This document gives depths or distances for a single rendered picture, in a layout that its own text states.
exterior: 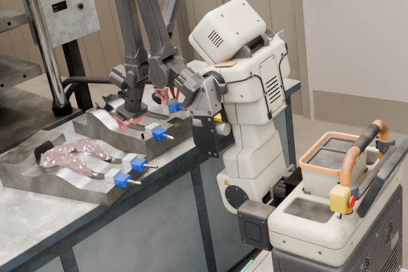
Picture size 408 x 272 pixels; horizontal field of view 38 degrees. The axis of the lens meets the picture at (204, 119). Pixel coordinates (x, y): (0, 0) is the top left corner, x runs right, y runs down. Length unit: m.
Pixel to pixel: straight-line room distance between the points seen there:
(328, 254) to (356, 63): 2.23
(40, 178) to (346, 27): 2.28
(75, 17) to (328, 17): 1.64
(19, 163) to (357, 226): 1.21
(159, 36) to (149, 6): 0.09
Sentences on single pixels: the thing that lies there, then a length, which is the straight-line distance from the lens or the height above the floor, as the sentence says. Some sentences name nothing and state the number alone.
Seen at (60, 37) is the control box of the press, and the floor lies 1.11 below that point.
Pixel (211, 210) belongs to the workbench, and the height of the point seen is 0.43.
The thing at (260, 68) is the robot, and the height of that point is 1.20.
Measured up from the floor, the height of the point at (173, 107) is 0.96.
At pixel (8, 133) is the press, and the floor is 0.79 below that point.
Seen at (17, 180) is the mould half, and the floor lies 0.85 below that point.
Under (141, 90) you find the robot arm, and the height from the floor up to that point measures 1.15.
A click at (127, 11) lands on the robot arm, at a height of 1.43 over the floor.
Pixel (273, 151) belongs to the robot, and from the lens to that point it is 2.09.
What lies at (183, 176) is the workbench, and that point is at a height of 0.67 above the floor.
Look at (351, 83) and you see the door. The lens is 3.92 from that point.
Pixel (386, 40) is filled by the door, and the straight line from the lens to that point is 3.73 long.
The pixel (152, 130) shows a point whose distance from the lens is 2.23.
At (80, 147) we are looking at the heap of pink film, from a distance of 2.23.
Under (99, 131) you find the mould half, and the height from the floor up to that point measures 0.86.
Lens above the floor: 1.87
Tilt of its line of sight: 25 degrees down
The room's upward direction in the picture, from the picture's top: 9 degrees counter-clockwise
